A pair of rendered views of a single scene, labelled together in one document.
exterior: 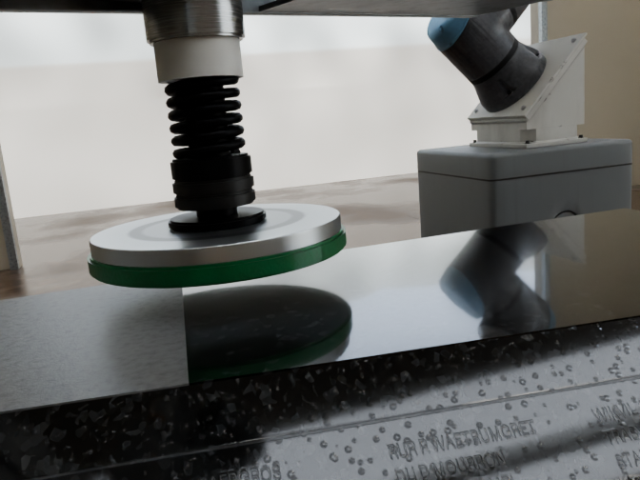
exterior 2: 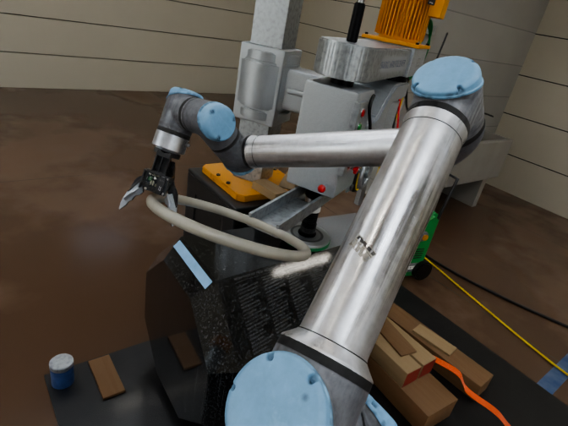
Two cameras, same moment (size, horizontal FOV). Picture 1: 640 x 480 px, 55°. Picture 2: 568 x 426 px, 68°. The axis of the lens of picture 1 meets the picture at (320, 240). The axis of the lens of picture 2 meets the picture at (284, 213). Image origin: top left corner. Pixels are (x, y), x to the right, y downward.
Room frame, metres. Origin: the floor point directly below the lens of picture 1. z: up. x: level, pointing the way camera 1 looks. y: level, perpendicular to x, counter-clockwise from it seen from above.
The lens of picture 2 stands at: (1.95, -0.78, 1.77)
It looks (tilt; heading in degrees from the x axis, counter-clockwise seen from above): 26 degrees down; 153
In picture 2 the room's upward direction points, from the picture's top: 11 degrees clockwise
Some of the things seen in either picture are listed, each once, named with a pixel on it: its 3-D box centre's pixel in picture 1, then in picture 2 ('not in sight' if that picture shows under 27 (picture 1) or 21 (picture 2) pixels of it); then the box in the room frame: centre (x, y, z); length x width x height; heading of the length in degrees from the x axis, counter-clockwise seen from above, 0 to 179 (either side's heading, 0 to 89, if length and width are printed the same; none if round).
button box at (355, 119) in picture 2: not in sight; (352, 139); (0.66, 0.10, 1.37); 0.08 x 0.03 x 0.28; 129
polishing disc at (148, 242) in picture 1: (219, 230); (306, 234); (0.52, 0.09, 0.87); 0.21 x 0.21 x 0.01
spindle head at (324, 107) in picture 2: not in sight; (335, 136); (0.47, 0.15, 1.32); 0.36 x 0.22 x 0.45; 129
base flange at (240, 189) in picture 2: not in sight; (252, 177); (-0.35, 0.13, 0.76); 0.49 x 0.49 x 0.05; 15
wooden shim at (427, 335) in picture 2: not in sight; (434, 339); (0.62, 1.08, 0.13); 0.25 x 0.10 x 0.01; 23
